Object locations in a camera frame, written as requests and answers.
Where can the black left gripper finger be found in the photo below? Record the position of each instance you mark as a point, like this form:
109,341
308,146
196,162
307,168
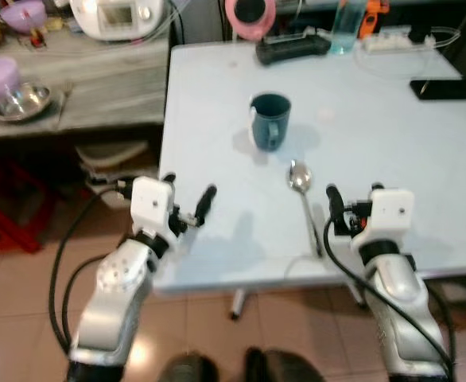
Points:
168,180
207,203

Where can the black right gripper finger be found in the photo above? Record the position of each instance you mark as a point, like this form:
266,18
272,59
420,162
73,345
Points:
334,200
376,188

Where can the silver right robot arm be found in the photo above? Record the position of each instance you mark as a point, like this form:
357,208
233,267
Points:
396,290

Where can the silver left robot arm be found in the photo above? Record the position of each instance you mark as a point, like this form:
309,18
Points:
114,294

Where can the steel spoon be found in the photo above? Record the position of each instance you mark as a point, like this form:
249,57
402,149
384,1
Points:
300,178

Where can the white box under counter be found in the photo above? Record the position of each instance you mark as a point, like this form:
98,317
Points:
114,159

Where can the metal table leg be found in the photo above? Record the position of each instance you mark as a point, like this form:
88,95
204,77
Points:
237,305

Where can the dark teal mug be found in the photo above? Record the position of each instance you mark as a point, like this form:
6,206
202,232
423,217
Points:
270,121

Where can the grey side counter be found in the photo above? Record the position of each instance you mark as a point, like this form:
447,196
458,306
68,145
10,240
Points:
114,87

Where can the black flat phone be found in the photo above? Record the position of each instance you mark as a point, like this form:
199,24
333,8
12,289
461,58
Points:
446,89

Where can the steel fork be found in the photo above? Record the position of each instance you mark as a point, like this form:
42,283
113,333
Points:
64,99

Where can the white power strip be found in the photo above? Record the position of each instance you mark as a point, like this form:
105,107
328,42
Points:
396,42

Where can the black left robot foot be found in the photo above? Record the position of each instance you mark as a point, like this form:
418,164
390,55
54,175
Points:
187,370

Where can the black robot foot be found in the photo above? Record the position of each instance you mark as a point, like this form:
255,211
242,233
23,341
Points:
187,370
285,368

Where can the black oblong device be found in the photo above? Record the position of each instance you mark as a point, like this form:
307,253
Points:
293,48

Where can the clear blue drinking glass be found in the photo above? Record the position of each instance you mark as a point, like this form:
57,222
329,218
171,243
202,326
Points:
347,32

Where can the red plastic stool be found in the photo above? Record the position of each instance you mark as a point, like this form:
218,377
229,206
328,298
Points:
10,211

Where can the black right robot foot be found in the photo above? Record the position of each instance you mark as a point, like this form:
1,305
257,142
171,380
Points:
285,368

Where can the steel bowl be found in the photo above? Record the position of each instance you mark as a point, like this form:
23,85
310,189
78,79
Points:
22,103

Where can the white rice cooker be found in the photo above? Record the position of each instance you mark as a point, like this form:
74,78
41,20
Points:
118,20

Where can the orange tool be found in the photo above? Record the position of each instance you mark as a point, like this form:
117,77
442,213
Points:
374,17

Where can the pink round appliance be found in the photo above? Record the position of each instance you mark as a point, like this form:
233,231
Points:
249,28

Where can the small purple bowl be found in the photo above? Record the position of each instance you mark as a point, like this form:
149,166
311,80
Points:
23,14

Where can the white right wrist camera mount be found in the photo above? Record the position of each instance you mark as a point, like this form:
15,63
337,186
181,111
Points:
388,211

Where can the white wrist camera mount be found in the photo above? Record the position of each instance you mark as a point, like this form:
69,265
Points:
388,211
149,205

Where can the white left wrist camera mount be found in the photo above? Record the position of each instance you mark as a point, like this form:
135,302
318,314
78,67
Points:
149,205

